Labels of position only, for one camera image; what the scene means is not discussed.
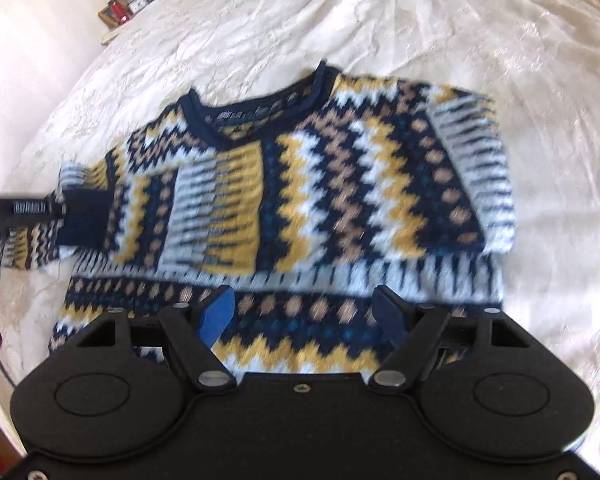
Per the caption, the cream floral bedspread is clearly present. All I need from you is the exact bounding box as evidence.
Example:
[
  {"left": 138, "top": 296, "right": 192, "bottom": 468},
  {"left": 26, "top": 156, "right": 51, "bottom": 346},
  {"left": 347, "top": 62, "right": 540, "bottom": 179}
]
[{"left": 0, "top": 0, "right": 600, "bottom": 470}]

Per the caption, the cream left nightstand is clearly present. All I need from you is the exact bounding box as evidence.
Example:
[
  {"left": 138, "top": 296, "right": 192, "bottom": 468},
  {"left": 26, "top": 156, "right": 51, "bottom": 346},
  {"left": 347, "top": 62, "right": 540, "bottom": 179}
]
[{"left": 100, "top": 25, "right": 126, "bottom": 47}]

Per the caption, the navy yellow patterned knit sweater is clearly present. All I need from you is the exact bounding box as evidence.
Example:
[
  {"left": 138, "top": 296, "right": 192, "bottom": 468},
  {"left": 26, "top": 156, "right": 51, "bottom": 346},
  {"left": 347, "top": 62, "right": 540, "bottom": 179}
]
[{"left": 0, "top": 64, "right": 516, "bottom": 375}]

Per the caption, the small white alarm clock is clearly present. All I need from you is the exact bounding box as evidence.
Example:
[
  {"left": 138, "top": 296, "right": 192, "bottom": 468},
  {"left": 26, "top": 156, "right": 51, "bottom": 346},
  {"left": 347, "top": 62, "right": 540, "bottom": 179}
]
[{"left": 128, "top": 0, "right": 150, "bottom": 15}]

